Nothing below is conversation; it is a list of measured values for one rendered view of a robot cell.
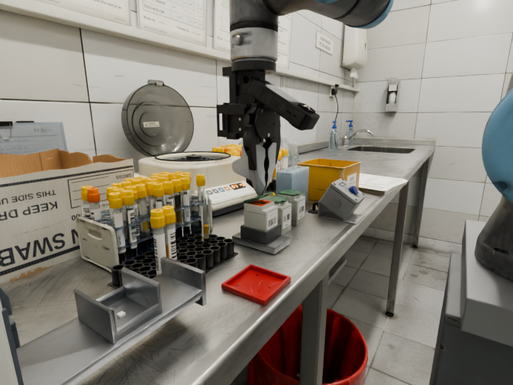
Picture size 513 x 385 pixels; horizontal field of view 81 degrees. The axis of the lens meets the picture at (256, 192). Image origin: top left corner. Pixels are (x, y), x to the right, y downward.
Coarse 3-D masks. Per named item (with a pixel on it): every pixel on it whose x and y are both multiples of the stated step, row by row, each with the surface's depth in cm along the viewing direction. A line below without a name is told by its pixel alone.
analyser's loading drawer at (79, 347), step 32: (128, 288) 31; (160, 288) 33; (192, 288) 33; (96, 320) 26; (128, 320) 28; (160, 320) 28; (32, 352) 24; (64, 352) 24; (96, 352) 24; (32, 384) 21; (64, 384) 21
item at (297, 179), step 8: (288, 168) 74; (296, 168) 74; (304, 168) 74; (280, 176) 69; (288, 176) 68; (296, 176) 70; (304, 176) 74; (280, 184) 70; (288, 184) 69; (296, 184) 70; (304, 184) 74; (304, 192) 75
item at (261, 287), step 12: (252, 264) 45; (240, 276) 43; (252, 276) 43; (264, 276) 43; (276, 276) 43; (288, 276) 42; (228, 288) 39; (240, 288) 40; (252, 288) 40; (264, 288) 40; (276, 288) 39; (252, 300) 37; (264, 300) 36
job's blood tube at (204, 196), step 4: (204, 192) 49; (204, 196) 48; (208, 196) 48; (204, 200) 48; (208, 200) 48; (204, 204) 48; (208, 204) 48; (204, 208) 48; (208, 208) 48; (204, 212) 48; (208, 212) 49; (204, 216) 48; (208, 216) 49; (204, 220) 48; (208, 220) 49; (204, 224) 49; (208, 224) 49; (204, 228) 49; (208, 228) 49; (204, 232) 49; (208, 232) 49; (204, 236) 49; (208, 236) 49; (204, 240) 49; (208, 240) 50
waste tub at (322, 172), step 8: (312, 160) 89; (320, 160) 92; (328, 160) 90; (336, 160) 89; (344, 160) 87; (312, 168) 80; (320, 168) 79; (328, 168) 77; (336, 168) 76; (344, 168) 75; (352, 168) 80; (312, 176) 80; (320, 176) 79; (328, 176) 78; (336, 176) 76; (344, 176) 76; (352, 176) 81; (312, 184) 81; (320, 184) 79; (328, 184) 78; (352, 184) 82; (312, 192) 81; (320, 192) 80; (312, 200) 82
